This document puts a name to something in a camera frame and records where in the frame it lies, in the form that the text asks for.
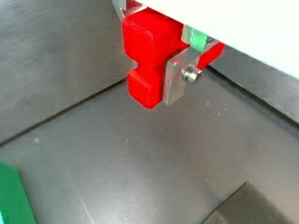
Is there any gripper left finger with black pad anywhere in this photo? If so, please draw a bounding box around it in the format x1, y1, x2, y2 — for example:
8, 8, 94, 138
111, 0, 149, 21

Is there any red double-square block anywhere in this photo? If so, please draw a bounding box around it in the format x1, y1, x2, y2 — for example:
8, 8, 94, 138
121, 6, 225, 109

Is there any green foam shape board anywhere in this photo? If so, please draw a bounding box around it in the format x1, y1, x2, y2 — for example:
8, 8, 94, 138
0, 162, 37, 224

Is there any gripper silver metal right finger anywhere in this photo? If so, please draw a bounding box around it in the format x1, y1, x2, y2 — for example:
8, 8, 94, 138
163, 24, 221, 105

